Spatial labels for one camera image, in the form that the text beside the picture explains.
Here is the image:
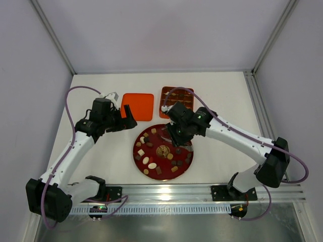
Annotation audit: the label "metal serving tongs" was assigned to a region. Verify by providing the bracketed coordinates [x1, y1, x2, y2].
[160, 127, 193, 152]

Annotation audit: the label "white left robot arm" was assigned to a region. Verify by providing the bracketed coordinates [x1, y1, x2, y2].
[26, 98, 137, 222]

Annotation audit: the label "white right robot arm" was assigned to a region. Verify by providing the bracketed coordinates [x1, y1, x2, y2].
[161, 102, 290, 200]

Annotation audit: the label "orange chocolate box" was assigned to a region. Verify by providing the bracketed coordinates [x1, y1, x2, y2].
[159, 86, 194, 119]

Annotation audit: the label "white square chocolate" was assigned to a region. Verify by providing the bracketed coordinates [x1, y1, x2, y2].
[138, 149, 144, 156]

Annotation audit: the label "tan striped bar chocolate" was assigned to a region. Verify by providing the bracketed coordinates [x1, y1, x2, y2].
[171, 166, 178, 172]

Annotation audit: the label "white swirl oval chocolate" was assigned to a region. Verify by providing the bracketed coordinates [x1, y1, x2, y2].
[142, 157, 149, 165]

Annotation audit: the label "light brown diamond chocolate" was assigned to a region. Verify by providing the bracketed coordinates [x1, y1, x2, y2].
[155, 167, 162, 175]

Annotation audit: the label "orange tin lid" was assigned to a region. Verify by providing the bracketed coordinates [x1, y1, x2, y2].
[121, 93, 154, 122]

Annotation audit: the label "round red plate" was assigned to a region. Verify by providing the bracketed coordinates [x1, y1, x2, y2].
[133, 124, 194, 181]

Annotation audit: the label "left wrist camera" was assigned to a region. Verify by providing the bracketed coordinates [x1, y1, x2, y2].
[99, 92, 119, 102]

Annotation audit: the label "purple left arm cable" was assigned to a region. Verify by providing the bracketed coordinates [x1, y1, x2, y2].
[40, 85, 129, 230]

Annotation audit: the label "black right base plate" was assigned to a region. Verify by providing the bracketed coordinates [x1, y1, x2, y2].
[210, 185, 258, 202]

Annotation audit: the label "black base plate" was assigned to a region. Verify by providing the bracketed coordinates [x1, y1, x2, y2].
[210, 185, 258, 202]
[105, 186, 123, 202]

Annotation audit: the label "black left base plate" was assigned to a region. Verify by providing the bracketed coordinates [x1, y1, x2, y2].
[105, 186, 123, 202]

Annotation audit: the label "white slotted cable duct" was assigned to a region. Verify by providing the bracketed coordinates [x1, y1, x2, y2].
[70, 203, 231, 216]

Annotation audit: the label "aluminium frame rail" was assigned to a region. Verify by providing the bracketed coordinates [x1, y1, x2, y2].
[68, 70, 307, 204]

